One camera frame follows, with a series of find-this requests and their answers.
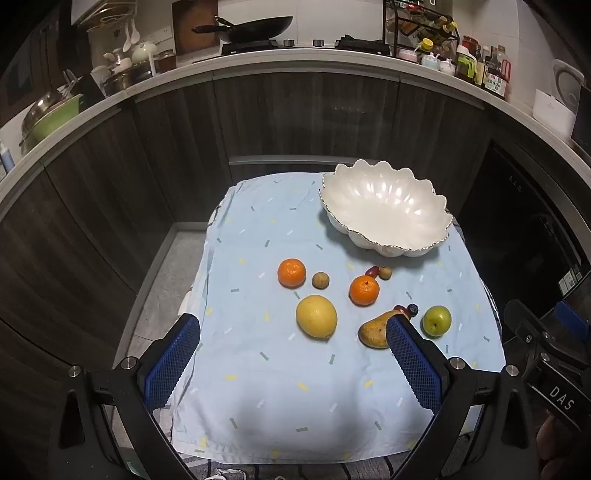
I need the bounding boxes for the person's right hand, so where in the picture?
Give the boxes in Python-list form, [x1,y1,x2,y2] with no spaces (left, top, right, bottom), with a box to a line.
[538,415,591,480]

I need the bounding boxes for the black built-in appliance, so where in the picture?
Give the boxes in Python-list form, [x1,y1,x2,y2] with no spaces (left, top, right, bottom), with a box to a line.
[455,138,591,333]

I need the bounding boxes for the brown yellow pear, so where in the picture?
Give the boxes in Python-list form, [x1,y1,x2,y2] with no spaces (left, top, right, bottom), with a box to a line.
[358,309,411,350]

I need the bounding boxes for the white spoons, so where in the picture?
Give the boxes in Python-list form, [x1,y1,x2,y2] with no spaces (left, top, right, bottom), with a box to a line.
[122,18,142,52]

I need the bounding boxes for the wooden cutting board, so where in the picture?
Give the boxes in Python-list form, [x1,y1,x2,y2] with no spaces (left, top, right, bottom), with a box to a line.
[172,0,220,56]

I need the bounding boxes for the steel pot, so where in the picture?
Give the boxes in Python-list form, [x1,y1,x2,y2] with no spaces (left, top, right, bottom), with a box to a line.
[102,60,154,94]

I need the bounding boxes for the orange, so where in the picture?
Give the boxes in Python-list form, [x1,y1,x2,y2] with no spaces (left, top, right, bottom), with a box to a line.
[277,258,307,289]
[348,275,380,306]

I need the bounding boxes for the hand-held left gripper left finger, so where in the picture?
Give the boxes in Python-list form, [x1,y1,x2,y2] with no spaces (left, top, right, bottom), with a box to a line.
[48,314,201,480]

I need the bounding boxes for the steel bowl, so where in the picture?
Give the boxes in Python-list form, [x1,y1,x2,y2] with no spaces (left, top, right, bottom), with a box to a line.
[20,90,70,136]

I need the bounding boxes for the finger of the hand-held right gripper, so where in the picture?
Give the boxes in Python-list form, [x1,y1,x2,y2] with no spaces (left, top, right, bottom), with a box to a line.
[554,300,591,337]
[503,299,561,365]

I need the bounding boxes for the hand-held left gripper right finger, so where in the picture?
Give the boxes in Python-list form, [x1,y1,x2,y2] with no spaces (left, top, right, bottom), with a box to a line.
[386,315,539,480]

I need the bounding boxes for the metal utensil rack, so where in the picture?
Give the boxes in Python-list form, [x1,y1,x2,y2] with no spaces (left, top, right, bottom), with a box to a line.
[87,8,139,34]

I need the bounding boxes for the light blue patterned tablecloth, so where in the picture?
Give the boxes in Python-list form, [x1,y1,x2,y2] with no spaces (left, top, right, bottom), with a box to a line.
[171,173,506,464]

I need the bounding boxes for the black wire spice rack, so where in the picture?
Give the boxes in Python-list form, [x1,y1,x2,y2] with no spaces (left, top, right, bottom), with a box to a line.
[383,0,460,58]

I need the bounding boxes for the grey plaid cloth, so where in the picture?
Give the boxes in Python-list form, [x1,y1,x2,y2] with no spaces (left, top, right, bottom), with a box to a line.
[185,217,505,480]

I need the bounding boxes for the white rice cooker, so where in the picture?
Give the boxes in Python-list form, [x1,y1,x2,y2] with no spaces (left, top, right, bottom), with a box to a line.
[553,59,588,109]

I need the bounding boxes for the dark wood kitchen cabinet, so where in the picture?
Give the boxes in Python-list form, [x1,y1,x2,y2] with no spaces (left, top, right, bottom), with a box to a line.
[0,46,591,480]

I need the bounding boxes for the green basin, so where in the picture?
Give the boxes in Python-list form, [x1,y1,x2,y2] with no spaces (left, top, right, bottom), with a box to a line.
[25,95,86,145]

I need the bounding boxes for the white scalloped bowl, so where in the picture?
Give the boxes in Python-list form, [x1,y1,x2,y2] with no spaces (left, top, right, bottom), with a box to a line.
[318,159,454,258]

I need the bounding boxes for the black gas stove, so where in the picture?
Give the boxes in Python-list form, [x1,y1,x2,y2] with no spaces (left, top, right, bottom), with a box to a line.
[221,34,394,57]

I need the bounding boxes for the black wok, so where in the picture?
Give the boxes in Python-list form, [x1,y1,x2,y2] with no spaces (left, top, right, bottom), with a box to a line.
[191,16,294,43]

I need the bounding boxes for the yellow lemon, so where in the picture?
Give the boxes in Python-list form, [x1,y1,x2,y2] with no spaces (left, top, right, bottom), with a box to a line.
[296,295,338,341]

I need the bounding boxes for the green pitcher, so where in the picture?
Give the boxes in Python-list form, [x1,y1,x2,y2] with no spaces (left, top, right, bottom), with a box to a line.
[455,46,477,84]

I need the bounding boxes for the green apple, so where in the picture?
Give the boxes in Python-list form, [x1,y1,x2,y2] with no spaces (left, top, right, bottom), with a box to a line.
[423,305,452,337]

